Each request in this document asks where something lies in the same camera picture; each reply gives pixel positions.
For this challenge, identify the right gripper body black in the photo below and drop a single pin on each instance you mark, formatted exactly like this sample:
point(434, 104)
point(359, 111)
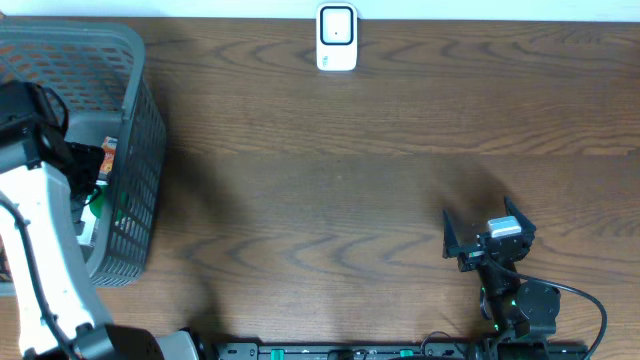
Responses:
point(472, 259)

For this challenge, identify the white barcode scanner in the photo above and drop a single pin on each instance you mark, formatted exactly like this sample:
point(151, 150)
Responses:
point(336, 37)

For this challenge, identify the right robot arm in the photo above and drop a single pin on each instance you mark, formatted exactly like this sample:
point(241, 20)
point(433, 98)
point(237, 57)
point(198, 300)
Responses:
point(523, 311)

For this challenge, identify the white green carton box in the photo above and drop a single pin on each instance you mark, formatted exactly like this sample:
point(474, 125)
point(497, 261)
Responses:
point(90, 215)

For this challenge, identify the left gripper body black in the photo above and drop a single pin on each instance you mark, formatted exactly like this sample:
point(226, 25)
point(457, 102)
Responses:
point(87, 163)

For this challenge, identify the grey plastic mesh basket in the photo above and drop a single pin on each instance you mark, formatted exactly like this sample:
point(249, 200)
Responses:
point(96, 74)

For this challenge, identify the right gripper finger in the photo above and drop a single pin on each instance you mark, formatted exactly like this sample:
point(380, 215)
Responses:
point(450, 242)
point(526, 225)

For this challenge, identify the orange snack packet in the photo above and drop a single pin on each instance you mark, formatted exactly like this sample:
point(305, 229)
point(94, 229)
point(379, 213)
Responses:
point(109, 147)

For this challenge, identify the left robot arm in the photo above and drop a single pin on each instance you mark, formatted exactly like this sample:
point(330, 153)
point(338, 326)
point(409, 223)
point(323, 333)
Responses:
point(61, 315)

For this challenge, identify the green lid jar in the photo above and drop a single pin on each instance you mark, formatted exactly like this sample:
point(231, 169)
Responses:
point(121, 211)

